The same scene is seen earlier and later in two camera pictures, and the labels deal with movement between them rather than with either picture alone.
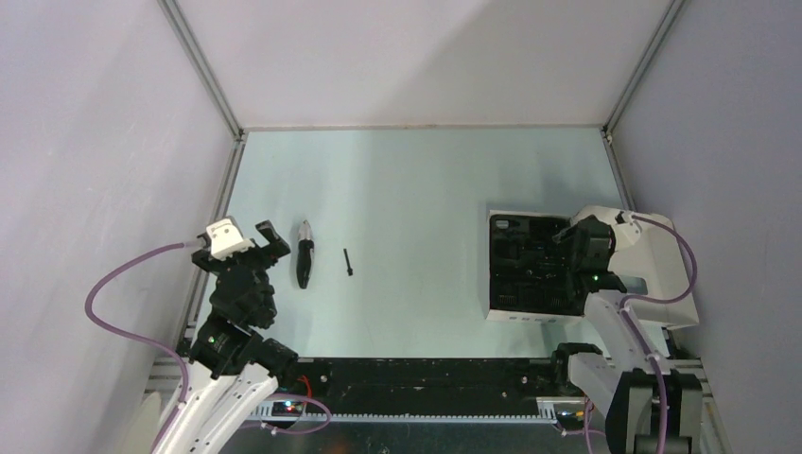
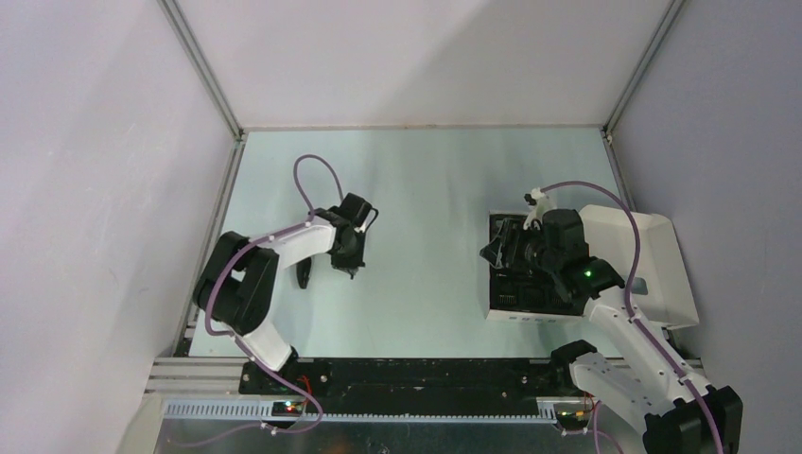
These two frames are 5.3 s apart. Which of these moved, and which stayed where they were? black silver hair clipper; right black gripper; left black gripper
Moved: left black gripper; right black gripper
Stayed: black silver hair clipper
